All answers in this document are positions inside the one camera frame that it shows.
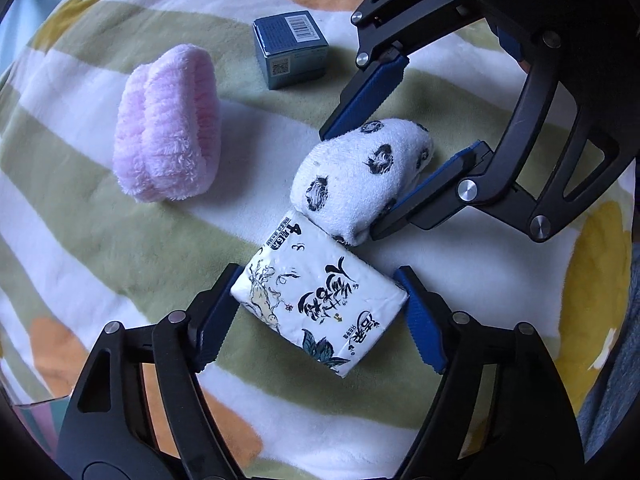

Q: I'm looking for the white patterned sock roll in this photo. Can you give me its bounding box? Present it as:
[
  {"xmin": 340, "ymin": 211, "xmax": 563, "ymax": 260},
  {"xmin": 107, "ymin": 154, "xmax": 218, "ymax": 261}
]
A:
[{"xmin": 290, "ymin": 118, "xmax": 434, "ymax": 246}]

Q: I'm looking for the cardboard box with pink lining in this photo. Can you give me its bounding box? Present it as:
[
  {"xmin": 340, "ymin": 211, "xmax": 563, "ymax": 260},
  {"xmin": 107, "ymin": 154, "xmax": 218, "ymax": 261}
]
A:
[{"xmin": 12, "ymin": 396, "xmax": 70, "ymax": 458}]

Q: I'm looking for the white tissue pack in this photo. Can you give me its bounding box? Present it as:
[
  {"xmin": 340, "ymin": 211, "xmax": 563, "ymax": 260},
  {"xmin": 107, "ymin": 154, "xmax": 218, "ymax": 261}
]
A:
[{"xmin": 230, "ymin": 210, "xmax": 409, "ymax": 377}]

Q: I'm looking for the striped floral blanket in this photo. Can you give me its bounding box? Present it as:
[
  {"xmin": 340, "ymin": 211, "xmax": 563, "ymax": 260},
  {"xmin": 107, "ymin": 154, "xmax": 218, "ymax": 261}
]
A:
[{"xmin": 1, "ymin": 0, "xmax": 636, "ymax": 479}]

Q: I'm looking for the pink fluffy headband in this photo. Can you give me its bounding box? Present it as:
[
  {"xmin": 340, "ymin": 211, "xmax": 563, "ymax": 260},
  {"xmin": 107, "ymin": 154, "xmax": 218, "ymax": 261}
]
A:
[{"xmin": 113, "ymin": 44, "xmax": 221, "ymax": 203}]

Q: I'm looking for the small blue box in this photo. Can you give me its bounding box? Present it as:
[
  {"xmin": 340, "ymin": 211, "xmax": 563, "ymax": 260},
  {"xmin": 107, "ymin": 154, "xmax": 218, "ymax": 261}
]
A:
[{"xmin": 252, "ymin": 10, "xmax": 329, "ymax": 90}]

